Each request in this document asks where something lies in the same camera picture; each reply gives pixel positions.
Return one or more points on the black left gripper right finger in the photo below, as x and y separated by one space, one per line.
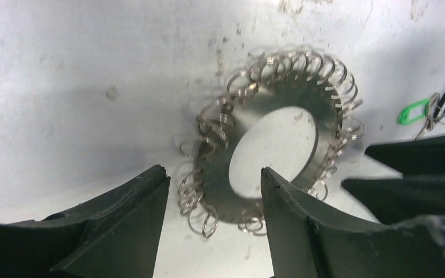
309 238

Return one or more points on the metal disc with keyrings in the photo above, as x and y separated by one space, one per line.
291 110

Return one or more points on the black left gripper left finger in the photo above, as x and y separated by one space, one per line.
115 234

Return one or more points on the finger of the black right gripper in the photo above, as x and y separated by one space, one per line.
421 157
398 199

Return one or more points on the green key tag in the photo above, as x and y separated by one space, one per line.
413 112

